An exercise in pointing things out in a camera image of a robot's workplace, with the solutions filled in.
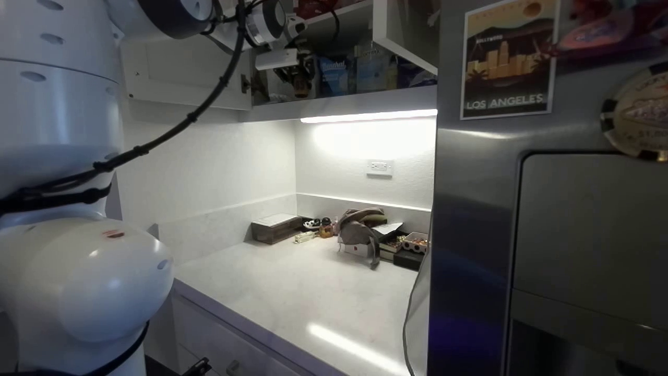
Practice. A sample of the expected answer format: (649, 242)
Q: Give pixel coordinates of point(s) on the under-cabinet light strip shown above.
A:
(383, 116)

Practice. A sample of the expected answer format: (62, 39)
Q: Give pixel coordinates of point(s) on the round poker chip magnet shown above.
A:
(635, 117)

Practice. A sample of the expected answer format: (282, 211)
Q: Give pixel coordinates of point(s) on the white wall outlet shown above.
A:
(380, 168)

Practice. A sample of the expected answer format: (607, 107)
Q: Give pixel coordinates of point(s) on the white cabinet door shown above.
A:
(174, 73)

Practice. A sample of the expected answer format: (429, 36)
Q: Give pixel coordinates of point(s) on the small brown box pile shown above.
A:
(402, 248)

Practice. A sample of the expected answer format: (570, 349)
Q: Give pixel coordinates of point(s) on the white cabinet shelf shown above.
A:
(404, 28)

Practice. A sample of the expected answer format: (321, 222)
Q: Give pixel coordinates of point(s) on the Los Angeles poster magnet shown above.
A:
(509, 67)

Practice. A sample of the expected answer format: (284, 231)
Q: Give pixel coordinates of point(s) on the small round counter item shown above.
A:
(323, 226)

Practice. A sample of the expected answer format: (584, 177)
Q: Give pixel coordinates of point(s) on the dark grey tray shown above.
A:
(276, 229)

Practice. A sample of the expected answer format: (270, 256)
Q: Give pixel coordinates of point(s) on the white lower cabinet drawer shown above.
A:
(192, 327)

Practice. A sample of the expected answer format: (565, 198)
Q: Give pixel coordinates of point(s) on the stainless steel refrigerator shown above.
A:
(549, 248)

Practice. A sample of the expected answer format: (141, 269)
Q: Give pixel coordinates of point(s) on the blue snack bag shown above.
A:
(333, 79)

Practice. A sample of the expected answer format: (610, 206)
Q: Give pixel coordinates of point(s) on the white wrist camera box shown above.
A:
(276, 60)

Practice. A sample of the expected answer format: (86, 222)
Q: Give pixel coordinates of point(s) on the pink red magnet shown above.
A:
(604, 32)

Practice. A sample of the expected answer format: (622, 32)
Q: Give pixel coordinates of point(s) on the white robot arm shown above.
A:
(78, 286)

